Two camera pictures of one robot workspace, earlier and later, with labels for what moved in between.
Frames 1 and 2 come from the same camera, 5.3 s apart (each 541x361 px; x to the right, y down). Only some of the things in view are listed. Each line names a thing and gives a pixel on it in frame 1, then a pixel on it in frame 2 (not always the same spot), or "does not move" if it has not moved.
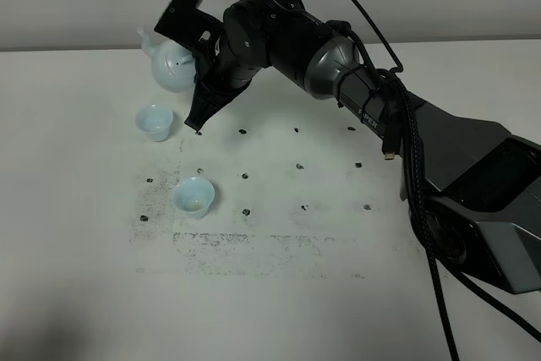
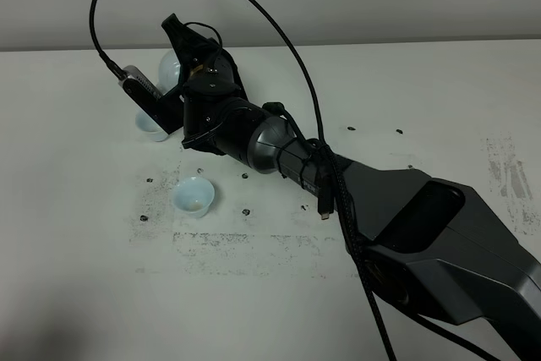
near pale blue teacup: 193,196 does not move
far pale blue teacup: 155,121 does not move
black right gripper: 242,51 → 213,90
